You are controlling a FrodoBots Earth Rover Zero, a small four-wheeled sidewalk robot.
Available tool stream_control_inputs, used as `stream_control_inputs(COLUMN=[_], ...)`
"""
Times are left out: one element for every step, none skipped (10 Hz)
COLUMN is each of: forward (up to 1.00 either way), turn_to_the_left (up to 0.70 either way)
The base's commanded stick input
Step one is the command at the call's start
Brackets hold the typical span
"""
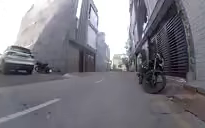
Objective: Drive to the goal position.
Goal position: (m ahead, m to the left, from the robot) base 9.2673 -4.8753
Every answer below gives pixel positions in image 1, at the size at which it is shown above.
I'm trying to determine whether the red brick pavement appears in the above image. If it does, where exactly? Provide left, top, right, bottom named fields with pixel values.
left=149, top=74, right=205, bottom=128

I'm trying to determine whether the building with dark roller shutter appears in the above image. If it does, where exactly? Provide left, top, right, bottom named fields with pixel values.
left=128, top=0, right=205, bottom=98

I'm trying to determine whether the grey asphalt road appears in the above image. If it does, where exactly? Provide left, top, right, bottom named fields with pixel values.
left=0, top=67, right=191, bottom=128

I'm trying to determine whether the tall grey building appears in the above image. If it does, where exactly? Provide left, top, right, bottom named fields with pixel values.
left=14, top=0, right=112, bottom=74

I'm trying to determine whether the white car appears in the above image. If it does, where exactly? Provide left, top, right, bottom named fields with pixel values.
left=0, top=45, right=36, bottom=76

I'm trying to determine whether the black motorcycle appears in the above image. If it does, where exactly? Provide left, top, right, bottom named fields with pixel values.
left=135, top=49, right=168, bottom=95

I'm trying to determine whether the pale building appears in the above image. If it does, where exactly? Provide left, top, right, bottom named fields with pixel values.
left=111, top=53, right=128, bottom=72

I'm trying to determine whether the small dark motorcycle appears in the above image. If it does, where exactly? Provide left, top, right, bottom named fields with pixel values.
left=34, top=61, right=54, bottom=74

